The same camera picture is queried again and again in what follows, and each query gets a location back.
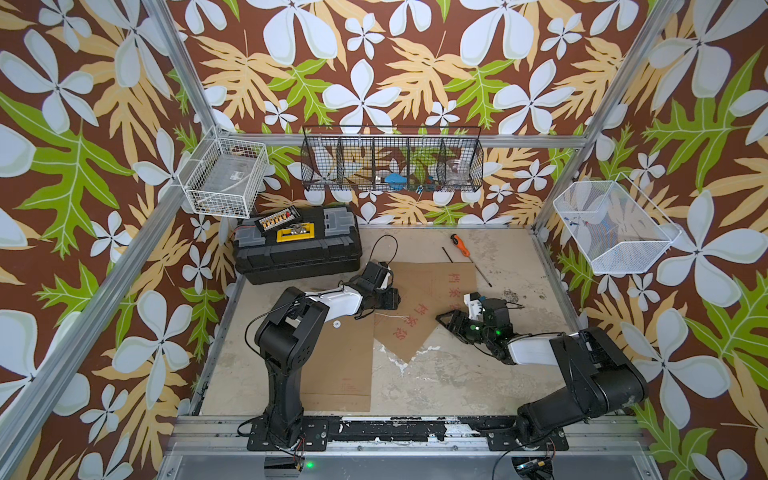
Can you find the blue object in basket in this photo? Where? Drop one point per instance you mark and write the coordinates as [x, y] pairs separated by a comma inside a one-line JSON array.
[[395, 182]]

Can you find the orange handled screwdriver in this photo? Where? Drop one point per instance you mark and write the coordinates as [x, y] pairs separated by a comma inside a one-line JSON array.
[[461, 246]]

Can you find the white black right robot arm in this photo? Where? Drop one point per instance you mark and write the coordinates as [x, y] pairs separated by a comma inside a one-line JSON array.
[[598, 377]]

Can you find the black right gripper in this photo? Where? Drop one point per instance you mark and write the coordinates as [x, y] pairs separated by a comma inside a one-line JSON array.
[[456, 315]]

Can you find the white wire basket right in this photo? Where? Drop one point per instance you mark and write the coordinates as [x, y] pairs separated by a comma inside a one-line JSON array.
[[617, 227]]

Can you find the white wire basket left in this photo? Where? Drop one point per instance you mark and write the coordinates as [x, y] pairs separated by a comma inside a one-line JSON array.
[[223, 175]]

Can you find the screwdriver bit set case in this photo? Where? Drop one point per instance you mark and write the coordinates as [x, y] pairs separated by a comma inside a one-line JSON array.
[[278, 219]]

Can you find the kraft file bag with string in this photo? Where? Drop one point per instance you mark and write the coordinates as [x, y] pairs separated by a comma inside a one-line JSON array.
[[338, 375]]

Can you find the black wire basket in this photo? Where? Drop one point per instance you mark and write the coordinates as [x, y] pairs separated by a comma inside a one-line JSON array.
[[359, 157]]

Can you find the white wire basket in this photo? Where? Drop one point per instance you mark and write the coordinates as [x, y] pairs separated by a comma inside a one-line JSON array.
[[617, 227], [223, 175]]

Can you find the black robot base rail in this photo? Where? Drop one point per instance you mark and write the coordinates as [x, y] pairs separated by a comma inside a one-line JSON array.
[[319, 433]]

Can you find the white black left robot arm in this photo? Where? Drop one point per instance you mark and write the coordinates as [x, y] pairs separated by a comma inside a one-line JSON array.
[[288, 336]]

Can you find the black plastic toolbox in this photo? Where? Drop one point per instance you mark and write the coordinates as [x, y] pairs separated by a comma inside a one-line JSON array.
[[326, 241]]

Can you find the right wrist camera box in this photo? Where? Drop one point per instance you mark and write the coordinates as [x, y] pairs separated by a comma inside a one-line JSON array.
[[474, 303]]

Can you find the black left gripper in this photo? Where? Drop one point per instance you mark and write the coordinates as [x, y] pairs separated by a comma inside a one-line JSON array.
[[393, 295]]

